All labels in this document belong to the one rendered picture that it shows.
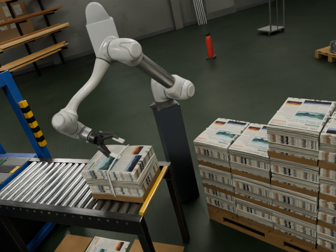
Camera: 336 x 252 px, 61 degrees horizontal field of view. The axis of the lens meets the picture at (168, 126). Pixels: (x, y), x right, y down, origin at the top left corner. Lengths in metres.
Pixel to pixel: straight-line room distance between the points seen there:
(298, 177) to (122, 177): 1.06
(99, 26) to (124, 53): 7.09
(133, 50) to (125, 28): 9.41
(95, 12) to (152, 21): 3.10
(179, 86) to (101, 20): 6.89
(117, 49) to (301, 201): 1.48
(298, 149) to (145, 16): 9.92
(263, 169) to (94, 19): 7.53
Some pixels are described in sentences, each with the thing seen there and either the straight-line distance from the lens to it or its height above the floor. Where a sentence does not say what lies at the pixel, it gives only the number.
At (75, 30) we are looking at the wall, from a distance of 11.01.
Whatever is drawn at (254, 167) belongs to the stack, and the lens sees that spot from 2.03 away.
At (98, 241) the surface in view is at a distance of 2.86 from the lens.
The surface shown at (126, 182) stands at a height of 0.96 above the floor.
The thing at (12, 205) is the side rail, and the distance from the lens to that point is 2.33.
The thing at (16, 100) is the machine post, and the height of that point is 1.30.
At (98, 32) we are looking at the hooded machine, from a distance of 8.87.
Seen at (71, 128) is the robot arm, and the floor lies 1.32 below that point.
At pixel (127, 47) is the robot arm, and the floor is 1.63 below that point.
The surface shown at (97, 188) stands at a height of 0.89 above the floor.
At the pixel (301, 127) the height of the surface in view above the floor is 1.07.
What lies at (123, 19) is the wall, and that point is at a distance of 11.13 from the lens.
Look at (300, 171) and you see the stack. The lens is 1.91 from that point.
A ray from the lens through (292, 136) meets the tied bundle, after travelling 1.78.
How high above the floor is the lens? 1.97
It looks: 28 degrees down
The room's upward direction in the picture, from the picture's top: 14 degrees counter-clockwise
